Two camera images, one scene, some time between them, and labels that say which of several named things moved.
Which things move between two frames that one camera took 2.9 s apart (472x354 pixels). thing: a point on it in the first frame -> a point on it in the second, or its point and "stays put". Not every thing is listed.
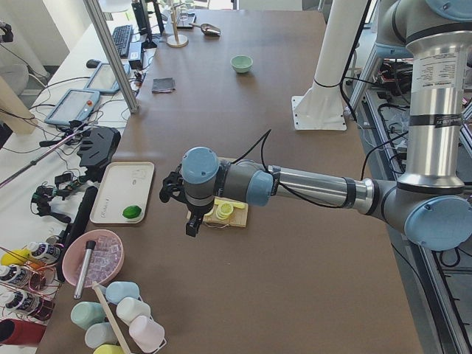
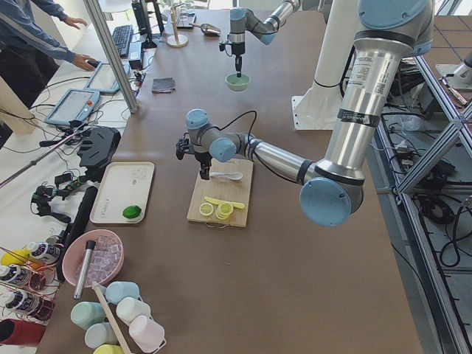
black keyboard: [122, 37] stays put
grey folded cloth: [163, 85] stays put
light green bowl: [241, 63] -> [237, 84]
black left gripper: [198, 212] -> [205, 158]
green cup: [85, 313] stays put
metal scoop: [208, 29] stays put
